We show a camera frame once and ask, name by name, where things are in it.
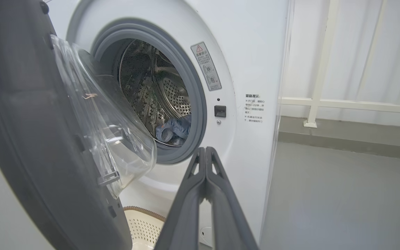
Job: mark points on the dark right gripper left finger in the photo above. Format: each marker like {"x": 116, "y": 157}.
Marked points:
{"x": 182, "y": 222}

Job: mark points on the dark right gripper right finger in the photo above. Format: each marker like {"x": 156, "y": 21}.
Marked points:
{"x": 231, "y": 225}

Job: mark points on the blue patterned garment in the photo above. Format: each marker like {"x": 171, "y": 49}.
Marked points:
{"x": 177, "y": 126}

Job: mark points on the black round glass washer door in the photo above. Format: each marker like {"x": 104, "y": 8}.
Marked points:
{"x": 30, "y": 121}

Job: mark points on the stainless steel washing machine drum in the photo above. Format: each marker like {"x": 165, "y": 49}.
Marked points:
{"x": 151, "y": 86}

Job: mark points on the white front-load washing machine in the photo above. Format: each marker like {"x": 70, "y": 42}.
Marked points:
{"x": 248, "y": 52}

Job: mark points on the round white filter cover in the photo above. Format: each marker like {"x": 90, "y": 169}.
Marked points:
{"x": 207, "y": 238}

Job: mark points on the cream basket with brown rim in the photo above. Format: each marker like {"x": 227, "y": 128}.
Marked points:
{"x": 144, "y": 229}

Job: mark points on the white metal railing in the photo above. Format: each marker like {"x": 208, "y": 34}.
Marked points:
{"x": 313, "y": 104}

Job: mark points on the grey warning sticker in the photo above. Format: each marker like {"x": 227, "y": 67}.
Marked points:
{"x": 206, "y": 66}

